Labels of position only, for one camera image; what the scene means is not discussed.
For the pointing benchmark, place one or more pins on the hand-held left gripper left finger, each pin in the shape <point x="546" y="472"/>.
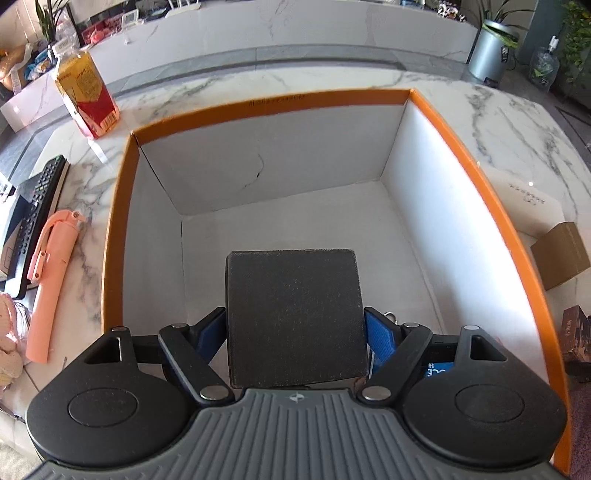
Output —
<point x="210" y="330"/>

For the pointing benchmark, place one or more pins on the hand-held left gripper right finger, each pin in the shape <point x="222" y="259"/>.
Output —
<point x="381" y="337"/>

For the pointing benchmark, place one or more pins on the dark brown square box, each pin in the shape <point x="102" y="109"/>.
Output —
<point x="295" y="318"/>

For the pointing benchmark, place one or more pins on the white paper envelope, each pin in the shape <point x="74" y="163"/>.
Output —
<point x="512" y="203"/>

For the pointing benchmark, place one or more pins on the orange cardboard box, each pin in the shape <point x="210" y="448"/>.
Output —
<point x="286" y="157"/>

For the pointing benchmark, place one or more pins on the pink selfie stick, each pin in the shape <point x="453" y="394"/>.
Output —
<point x="51" y="277"/>

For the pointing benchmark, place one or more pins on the dark brown small box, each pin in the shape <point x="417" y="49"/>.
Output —
<point x="577" y="332"/>

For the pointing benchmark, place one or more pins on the small tan box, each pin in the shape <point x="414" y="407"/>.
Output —
<point x="561" y="258"/>

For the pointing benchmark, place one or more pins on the pink bunny plush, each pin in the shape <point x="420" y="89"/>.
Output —
<point x="9" y="341"/>

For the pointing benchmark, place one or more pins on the black remote control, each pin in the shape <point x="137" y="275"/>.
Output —
<point x="39" y="203"/>

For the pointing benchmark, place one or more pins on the purple fuzzy cloth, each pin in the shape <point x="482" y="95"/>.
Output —
<point x="579" y="429"/>

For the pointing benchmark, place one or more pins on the drink bottle red label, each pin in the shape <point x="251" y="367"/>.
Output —
<point x="90" y="97"/>

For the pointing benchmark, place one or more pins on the plant in silver pot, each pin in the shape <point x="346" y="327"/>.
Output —
<point x="487" y="60"/>

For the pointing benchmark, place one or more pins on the clear water jug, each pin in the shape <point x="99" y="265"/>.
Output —
<point x="545" y="69"/>

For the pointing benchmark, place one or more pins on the white marble television cabinet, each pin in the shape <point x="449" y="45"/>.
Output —
<point x="277" y="23"/>

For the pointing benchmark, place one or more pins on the pink pig plush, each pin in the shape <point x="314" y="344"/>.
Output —
<point x="101" y="34"/>

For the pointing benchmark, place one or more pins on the white thermometer display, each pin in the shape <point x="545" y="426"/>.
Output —
<point x="129" y="18"/>

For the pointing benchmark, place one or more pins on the gold vase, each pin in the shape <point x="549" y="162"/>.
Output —
<point x="14" y="74"/>

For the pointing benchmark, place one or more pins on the white router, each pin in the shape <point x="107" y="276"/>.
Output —
<point x="184" y="7"/>

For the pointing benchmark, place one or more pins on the cow figurine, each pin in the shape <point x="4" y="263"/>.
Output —
<point x="450" y="10"/>

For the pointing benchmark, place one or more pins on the long-leaf potted plant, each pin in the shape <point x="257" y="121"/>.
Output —
<point x="51" y="18"/>

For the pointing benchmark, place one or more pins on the green climbing plant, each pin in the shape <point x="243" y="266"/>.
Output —
<point x="577" y="37"/>

